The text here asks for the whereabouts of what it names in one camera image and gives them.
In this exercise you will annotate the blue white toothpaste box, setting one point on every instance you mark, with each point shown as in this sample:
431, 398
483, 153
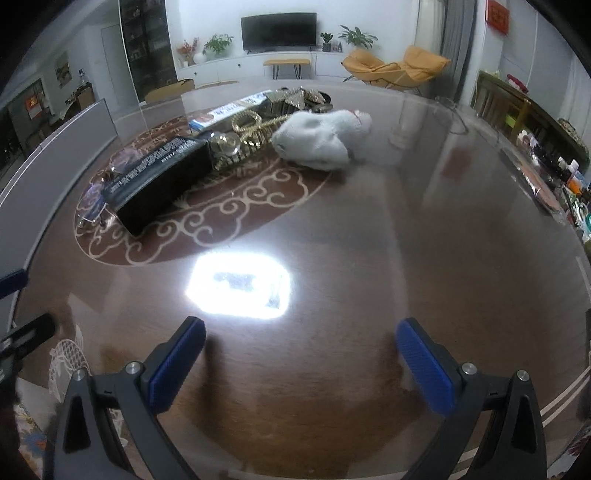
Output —
206, 120

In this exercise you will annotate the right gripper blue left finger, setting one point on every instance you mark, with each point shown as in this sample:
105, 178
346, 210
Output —
87, 444

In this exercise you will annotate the red flower vase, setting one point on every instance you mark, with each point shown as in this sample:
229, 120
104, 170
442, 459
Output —
187, 50

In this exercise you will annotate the eyeglasses on table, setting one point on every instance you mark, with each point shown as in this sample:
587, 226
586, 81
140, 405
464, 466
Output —
448, 116

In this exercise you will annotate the small potted plant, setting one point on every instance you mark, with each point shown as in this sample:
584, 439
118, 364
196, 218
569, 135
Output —
326, 38

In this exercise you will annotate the green plant right of tv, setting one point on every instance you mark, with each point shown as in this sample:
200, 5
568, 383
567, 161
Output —
357, 38

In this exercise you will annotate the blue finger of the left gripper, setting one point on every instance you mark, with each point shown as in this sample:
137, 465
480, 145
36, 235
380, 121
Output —
14, 282
22, 341

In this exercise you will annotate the black rectangular box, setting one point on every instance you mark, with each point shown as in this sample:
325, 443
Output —
156, 180

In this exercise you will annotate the wooden sideboard with clutter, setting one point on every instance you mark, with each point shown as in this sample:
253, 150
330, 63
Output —
553, 164

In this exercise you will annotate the green plant of tv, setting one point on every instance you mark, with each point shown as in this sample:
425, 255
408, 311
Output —
357, 38
217, 47

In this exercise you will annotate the red wall hanging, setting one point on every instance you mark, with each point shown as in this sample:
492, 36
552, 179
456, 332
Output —
497, 16

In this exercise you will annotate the wooden bench stool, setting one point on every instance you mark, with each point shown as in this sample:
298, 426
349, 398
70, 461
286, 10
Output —
296, 63

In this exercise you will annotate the green plant left of tv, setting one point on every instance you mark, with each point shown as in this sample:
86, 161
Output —
217, 47

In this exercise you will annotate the black glass display cabinet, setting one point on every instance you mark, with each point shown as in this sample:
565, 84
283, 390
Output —
147, 44

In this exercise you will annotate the white tv cabinet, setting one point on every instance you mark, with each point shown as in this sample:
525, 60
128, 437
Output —
324, 66

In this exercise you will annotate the wooden dining chair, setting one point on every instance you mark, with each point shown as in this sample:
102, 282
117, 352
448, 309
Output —
502, 106

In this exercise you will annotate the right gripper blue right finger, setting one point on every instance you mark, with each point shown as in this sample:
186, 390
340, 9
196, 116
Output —
513, 445

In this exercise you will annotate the orange lounge chair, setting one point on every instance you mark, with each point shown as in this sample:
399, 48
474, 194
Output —
418, 66

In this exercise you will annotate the black flat television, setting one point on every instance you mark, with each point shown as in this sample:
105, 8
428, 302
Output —
271, 31

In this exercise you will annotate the glass perfume bottle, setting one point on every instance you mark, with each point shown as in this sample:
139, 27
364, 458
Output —
223, 144

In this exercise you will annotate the white knitted sock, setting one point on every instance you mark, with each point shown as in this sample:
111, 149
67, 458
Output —
322, 141

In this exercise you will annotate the cardboard box on floor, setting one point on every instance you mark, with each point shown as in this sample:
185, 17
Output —
171, 90

